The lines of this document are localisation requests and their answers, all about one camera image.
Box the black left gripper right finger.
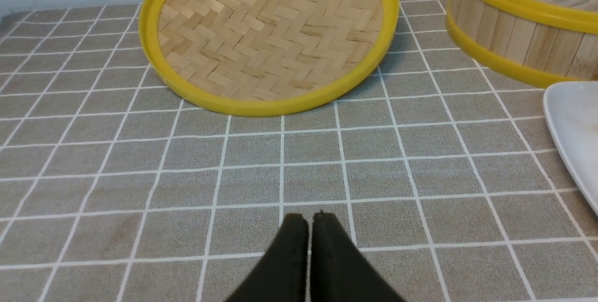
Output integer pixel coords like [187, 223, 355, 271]
[310, 212, 404, 302]

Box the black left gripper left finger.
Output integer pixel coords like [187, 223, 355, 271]
[226, 213, 309, 302]

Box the white square plate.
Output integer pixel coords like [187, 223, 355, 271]
[543, 82, 598, 213]

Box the grey checked tablecloth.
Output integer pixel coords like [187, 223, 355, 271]
[0, 0, 597, 302]

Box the yellow rimmed bamboo steamer lid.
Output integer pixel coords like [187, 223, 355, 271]
[139, 0, 399, 117]

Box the yellow rimmed bamboo steamer basket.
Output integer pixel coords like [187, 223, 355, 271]
[446, 0, 598, 88]

